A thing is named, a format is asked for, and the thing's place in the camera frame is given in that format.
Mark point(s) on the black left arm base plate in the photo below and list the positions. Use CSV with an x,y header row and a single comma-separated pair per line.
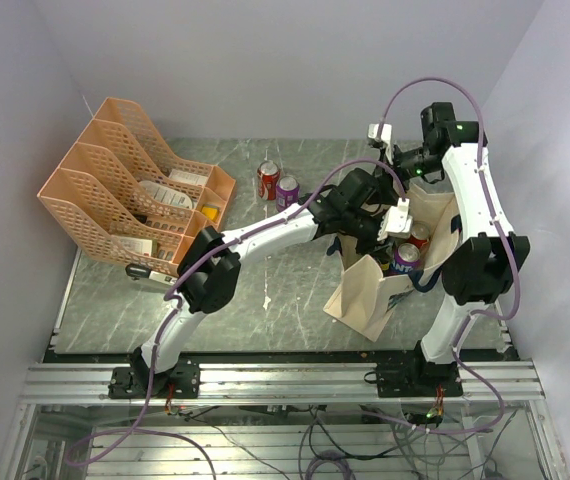
x,y
181,382

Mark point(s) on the black grey stapler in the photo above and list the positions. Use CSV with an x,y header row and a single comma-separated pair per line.
x,y
140,272

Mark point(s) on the white box slot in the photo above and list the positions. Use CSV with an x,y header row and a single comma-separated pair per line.
x,y
186,177
139,246

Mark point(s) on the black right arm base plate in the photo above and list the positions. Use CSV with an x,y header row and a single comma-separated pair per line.
x,y
404,380

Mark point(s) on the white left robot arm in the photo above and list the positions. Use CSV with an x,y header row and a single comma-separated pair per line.
x,y
209,272

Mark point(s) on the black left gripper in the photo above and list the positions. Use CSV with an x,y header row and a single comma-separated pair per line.
x,y
375,248

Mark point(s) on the purple Fanta can front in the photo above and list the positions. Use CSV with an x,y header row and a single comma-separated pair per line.
x,y
405,258

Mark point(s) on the white box rear slot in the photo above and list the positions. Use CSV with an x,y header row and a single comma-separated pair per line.
x,y
186,177

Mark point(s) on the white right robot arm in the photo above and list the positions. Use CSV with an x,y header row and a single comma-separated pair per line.
x,y
489,254

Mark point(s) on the pink plastic file organizer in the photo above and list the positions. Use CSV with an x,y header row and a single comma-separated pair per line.
x,y
94,192

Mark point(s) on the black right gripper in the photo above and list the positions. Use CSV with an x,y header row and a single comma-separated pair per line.
x,y
395,153

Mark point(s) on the aluminium mounting rail frame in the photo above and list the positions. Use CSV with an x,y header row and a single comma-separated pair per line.
x,y
77,384

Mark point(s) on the yellow sticky note block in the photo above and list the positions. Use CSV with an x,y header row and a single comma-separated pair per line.
x,y
211,212

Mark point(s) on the cream canvas tote bag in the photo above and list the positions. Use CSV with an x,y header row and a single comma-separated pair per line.
x,y
365,298

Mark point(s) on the white oval blister pack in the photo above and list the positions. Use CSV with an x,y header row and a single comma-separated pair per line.
x,y
167,195

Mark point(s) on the white box front slot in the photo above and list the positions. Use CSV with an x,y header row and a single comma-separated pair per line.
x,y
139,246

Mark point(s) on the red cola can front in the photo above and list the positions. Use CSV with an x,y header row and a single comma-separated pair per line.
x,y
420,235

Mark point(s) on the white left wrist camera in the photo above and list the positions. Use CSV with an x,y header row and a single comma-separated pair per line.
x,y
396,222

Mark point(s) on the red cola can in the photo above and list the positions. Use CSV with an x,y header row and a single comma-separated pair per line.
x,y
268,174
420,235

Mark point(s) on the purple fanta can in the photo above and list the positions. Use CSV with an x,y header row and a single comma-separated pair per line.
x,y
287,192
405,258

